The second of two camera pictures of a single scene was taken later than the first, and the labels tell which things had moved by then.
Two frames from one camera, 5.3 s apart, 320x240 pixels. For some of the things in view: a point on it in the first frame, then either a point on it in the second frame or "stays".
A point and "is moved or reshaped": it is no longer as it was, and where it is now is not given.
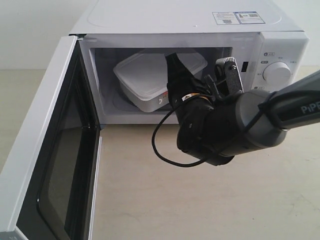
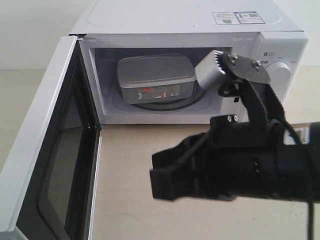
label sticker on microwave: [233, 18] stays
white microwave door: [48, 184] stays
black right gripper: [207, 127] -> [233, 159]
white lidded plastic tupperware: [143, 78] is moved or reshaped
